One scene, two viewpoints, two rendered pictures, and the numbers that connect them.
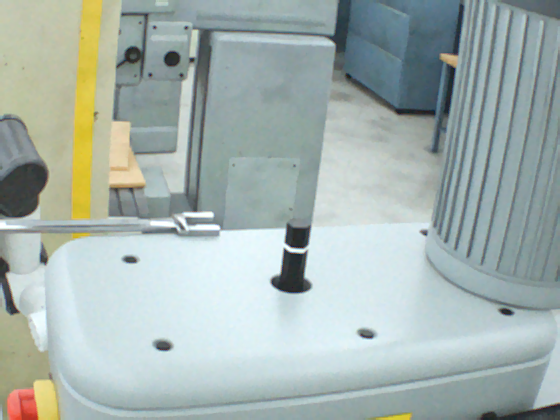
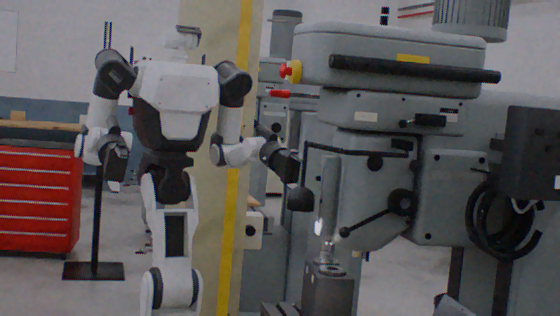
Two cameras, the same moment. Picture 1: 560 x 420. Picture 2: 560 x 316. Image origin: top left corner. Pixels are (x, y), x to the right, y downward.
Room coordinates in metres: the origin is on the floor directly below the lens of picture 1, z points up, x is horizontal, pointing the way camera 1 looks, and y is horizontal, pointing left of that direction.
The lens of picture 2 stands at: (-1.14, 0.05, 1.73)
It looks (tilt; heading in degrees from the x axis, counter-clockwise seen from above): 6 degrees down; 5
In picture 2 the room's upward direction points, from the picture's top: 5 degrees clockwise
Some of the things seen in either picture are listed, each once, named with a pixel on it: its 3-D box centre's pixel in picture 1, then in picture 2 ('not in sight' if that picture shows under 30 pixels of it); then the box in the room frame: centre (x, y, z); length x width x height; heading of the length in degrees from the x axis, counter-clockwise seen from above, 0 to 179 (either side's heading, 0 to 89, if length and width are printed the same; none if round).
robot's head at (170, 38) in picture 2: not in sight; (178, 42); (1.13, 0.65, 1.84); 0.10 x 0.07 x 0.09; 123
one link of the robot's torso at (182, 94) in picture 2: not in sight; (170, 100); (1.19, 0.67, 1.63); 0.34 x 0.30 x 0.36; 123
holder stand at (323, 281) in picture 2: not in sight; (326, 294); (0.99, 0.06, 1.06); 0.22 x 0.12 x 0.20; 14
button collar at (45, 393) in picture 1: (47, 410); (294, 71); (0.58, 0.20, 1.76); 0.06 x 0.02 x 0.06; 21
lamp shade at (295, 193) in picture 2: not in sight; (301, 197); (0.59, 0.15, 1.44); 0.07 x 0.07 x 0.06
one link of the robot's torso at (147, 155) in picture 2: not in sight; (162, 174); (1.21, 0.69, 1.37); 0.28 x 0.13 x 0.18; 33
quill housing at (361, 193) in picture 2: not in sight; (368, 188); (0.67, -0.02, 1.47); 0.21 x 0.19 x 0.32; 21
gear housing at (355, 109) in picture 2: not in sight; (389, 111); (0.68, -0.06, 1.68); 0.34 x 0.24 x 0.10; 111
